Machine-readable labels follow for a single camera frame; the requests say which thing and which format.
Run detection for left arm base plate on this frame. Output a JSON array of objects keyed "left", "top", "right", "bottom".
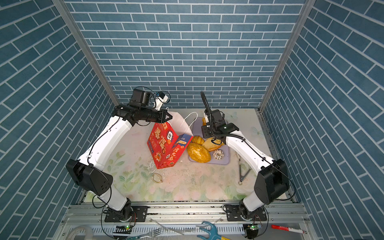
[{"left": 103, "top": 206, "right": 148, "bottom": 223}]

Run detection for red paper gift bag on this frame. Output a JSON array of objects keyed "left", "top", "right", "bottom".
[{"left": 147, "top": 112, "right": 198, "bottom": 169}]

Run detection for black flexible cable conduit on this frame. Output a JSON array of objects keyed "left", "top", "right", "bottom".
[{"left": 200, "top": 91, "right": 215, "bottom": 133}]

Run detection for red marker pen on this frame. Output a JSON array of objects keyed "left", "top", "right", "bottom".
[{"left": 271, "top": 225, "right": 307, "bottom": 234}]

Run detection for yellow striped bread roll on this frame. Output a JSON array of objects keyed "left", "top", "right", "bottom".
[{"left": 192, "top": 136, "right": 205, "bottom": 145}]

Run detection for large seeded oval bread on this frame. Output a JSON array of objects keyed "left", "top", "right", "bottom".
[{"left": 187, "top": 143, "right": 212, "bottom": 163}]

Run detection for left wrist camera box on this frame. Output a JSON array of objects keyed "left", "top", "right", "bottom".
[{"left": 128, "top": 89, "right": 170, "bottom": 111}]

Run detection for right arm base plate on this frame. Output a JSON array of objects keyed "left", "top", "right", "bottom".
[{"left": 222, "top": 204, "right": 267, "bottom": 222}]

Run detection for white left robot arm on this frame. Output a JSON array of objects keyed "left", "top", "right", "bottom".
[{"left": 66, "top": 105, "right": 173, "bottom": 212}]

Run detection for teal plastic clamp tool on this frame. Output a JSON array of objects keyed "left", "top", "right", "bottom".
[{"left": 197, "top": 221, "right": 230, "bottom": 240}]

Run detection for metal fork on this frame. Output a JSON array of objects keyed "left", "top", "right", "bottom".
[{"left": 127, "top": 228, "right": 162, "bottom": 240}]

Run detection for flat tan bread slice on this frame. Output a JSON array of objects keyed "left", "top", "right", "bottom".
[{"left": 202, "top": 138, "right": 224, "bottom": 152}]

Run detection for chocolate sprinkled donut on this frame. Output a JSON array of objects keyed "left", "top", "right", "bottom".
[{"left": 213, "top": 149, "right": 225, "bottom": 161}]

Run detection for metal food tongs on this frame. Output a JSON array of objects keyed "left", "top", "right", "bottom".
[{"left": 236, "top": 152, "right": 253, "bottom": 186}]

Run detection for white corrugated hose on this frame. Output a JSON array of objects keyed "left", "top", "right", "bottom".
[{"left": 65, "top": 225, "right": 94, "bottom": 240}]

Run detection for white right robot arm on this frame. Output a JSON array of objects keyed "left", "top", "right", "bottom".
[{"left": 202, "top": 109, "right": 290, "bottom": 218}]

